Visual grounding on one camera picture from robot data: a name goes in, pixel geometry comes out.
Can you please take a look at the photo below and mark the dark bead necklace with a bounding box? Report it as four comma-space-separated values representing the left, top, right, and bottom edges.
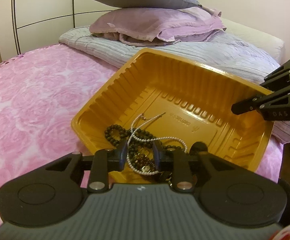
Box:
103, 123, 186, 160

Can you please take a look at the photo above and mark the orange plastic tray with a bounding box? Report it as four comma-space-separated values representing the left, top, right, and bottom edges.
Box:
71, 49, 274, 171

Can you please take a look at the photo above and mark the white pearl necklace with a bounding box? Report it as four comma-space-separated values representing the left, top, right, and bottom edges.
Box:
126, 112, 188, 176

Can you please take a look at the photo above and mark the white mattress edge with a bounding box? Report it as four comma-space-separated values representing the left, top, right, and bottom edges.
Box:
220, 17, 285, 63

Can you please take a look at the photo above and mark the striped grey duvet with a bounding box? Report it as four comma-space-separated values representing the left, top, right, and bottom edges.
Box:
58, 26, 290, 144

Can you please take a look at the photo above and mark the pink floral blanket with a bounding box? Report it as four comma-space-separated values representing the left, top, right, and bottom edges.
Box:
0, 43, 284, 235

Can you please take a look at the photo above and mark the purple pillow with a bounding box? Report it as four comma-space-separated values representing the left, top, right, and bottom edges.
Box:
89, 7, 226, 47

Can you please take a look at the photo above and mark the cream wardrobe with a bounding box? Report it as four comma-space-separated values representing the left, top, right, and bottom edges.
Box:
0, 0, 112, 60

